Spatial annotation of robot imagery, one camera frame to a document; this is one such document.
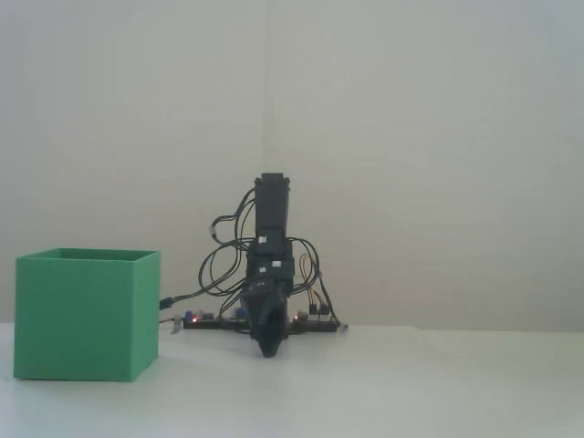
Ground circuit board with jumper plugs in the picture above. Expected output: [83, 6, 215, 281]
[291, 309, 341, 333]

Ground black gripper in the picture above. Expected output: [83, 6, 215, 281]
[240, 244, 296, 360]

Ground green plastic bin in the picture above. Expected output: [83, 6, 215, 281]
[13, 247, 162, 382]

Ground yellow orange jumper wires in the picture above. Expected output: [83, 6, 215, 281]
[298, 253, 341, 320]

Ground blue controller circuit board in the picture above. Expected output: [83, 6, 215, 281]
[182, 308, 251, 330]

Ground black cable with blue plug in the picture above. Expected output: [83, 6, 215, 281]
[158, 282, 250, 312]

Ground black arm motor cables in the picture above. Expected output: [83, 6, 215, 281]
[198, 184, 329, 320]

